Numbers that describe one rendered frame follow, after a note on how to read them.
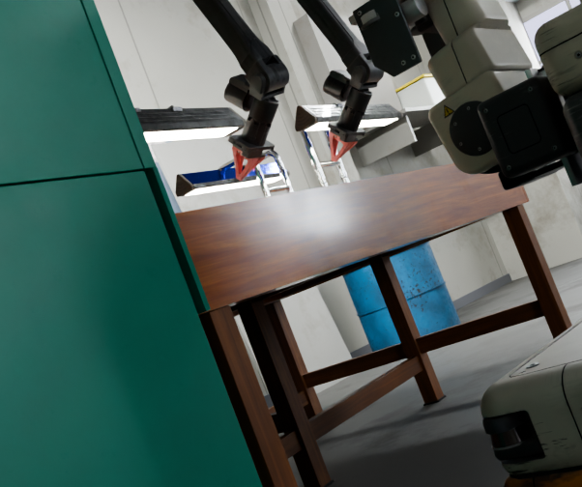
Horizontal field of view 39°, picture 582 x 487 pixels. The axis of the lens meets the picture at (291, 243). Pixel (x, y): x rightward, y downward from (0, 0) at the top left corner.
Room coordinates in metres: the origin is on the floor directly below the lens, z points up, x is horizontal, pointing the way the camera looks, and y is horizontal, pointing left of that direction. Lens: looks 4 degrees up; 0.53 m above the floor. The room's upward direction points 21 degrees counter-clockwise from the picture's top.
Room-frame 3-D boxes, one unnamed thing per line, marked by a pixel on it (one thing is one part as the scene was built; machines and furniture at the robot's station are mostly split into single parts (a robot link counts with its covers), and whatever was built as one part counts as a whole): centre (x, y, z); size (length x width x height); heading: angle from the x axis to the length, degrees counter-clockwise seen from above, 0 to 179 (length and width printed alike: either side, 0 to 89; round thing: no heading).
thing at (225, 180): (3.10, 0.11, 1.08); 0.62 x 0.08 x 0.07; 145
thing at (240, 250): (2.18, -0.27, 0.67); 1.81 x 0.12 x 0.19; 145
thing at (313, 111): (2.78, -0.35, 1.08); 0.62 x 0.08 x 0.07; 145
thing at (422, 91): (7.00, -1.53, 1.79); 0.52 x 0.44 x 0.29; 141
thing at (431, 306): (5.62, -0.56, 0.47); 0.65 x 0.63 x 0.95; 51
